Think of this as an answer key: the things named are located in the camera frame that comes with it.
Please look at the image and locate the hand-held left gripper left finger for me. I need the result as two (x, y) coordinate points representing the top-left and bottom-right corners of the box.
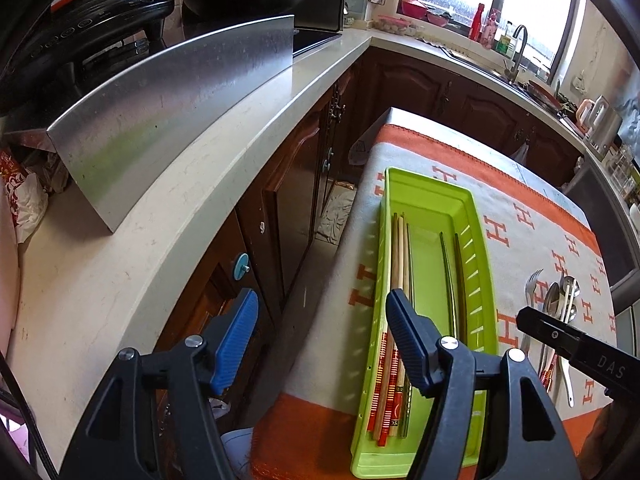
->
(60, 287), (261, 480)

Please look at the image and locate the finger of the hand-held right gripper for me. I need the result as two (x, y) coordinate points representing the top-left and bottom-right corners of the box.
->
(517, 306), (586, 358)

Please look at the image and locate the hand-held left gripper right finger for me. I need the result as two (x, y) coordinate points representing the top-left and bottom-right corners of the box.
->
(385, 287), (583, 480)

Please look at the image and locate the large steel spoon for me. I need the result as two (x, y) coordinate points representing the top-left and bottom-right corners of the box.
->
(542, 282), (576, 408)

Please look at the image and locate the steel fork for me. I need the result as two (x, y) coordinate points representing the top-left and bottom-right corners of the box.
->
(521, 269), (545, 348)

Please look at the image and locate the bamboo chopstick red label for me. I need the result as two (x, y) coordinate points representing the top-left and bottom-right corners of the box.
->
(397, 221), (410, 437)
(387, 220), (407, 437)

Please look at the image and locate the steel chopstick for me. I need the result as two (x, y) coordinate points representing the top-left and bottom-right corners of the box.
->
(439, 231), (458, 338)

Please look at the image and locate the cream chopstick red striped end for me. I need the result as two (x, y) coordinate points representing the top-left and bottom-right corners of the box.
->
(377, 216), (406, 447)
(369, 213), (399, 435)

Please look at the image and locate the green plastic utensil tray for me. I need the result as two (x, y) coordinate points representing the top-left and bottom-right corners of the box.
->
(348, 166), (500, 478)

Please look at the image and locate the person's right forearm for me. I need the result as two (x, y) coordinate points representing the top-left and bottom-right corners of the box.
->
(580, 402), (640, 480)

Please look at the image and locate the orange beige printed blanket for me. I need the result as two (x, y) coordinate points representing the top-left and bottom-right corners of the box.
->
(250, 122), (618, 480)

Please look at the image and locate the white bucket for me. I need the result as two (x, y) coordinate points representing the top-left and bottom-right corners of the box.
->
(220, 427), (256, 480)

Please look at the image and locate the white kitchen countertop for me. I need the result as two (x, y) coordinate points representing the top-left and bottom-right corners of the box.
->
(7, 27), (640, 461)

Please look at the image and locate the grey cabinet appliance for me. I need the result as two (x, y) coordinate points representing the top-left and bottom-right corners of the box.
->
(562, 160), (640, 296)

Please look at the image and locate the crumpled floor cloth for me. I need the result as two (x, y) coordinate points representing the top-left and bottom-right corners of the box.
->
(315, 187), (357, 246)

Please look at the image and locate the glass jar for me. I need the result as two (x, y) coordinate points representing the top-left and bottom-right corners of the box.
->
(607, 147), (638, 186)

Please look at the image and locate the clear plastic bag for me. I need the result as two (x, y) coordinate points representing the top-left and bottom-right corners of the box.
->
(348, 137), (373, 167)

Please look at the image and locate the steel electric kettle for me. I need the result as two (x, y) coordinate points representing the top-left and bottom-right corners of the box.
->
(575, 96), (623, 148)

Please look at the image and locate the steel splash guard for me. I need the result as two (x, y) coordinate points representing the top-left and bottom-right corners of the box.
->
(46, 14), (296, 233)

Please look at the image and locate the red plate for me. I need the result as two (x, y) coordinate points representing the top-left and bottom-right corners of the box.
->
(525, 79), (562, 111)

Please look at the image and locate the red white plastic bag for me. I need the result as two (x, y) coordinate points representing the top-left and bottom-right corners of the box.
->
(0, 150), (51, 243)

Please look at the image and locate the steel kitchen faucet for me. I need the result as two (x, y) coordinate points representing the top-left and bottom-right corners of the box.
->
(505, 24), (530, 83)

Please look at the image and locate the steel kitchen sink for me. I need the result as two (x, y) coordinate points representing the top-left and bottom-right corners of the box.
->
(440, 45), (516, 81)

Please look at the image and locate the green dish soap bottle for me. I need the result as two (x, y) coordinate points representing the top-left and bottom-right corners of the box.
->
(497, 22), (516, 57)

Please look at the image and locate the pink bottle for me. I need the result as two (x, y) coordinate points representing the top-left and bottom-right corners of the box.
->
(482, 9), (502, 50)

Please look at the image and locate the black gas stove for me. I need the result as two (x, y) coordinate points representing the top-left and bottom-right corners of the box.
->
(291, 27), (345, 58)

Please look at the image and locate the red spray bottle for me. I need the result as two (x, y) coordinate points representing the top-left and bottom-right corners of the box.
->
(470, 2), (487, 43)

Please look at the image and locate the black wok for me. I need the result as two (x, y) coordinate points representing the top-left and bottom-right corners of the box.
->
(180, 0), (393, 41)

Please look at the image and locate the black electric pressure cooker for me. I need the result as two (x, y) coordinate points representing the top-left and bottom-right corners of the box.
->
(0, 0), (176, 121)

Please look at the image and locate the black cable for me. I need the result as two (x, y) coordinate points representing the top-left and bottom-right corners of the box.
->
(0, 350), (61, 480)

